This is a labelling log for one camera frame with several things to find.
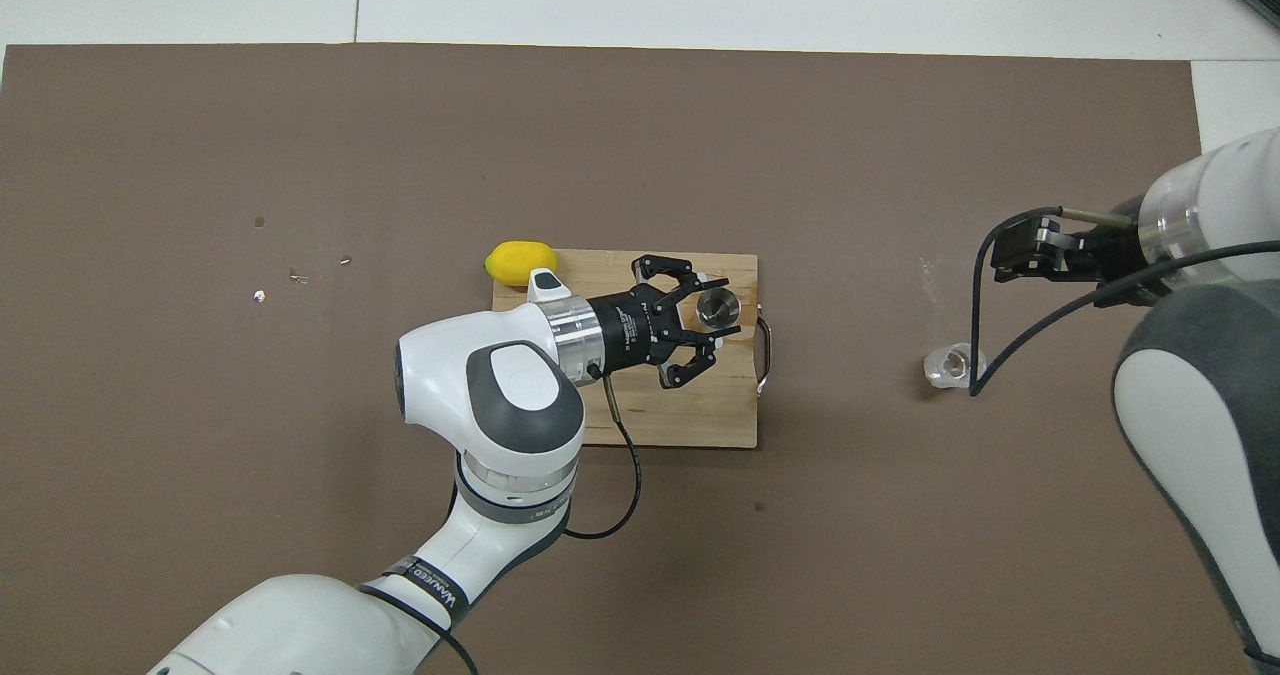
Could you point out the yellow lemon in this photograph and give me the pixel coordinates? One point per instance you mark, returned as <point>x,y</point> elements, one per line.
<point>515,260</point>

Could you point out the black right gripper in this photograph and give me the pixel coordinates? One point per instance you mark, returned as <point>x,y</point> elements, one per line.
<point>1110,260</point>

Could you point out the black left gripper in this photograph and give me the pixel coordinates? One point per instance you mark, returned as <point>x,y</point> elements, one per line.
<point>635,327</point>

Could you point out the brown table mat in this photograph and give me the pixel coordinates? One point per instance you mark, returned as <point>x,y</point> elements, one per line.
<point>640,575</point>

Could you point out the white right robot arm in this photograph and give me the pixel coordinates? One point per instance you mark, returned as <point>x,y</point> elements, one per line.
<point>1200,435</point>

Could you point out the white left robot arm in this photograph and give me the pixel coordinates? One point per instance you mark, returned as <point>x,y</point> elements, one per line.
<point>500,385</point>

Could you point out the wooden cutting board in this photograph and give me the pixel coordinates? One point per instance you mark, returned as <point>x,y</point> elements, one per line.
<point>720,415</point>

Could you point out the steel double jigger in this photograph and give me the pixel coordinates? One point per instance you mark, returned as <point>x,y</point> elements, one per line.
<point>718,308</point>

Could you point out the clear glass cup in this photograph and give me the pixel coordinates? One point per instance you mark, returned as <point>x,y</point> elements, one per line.
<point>945,365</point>

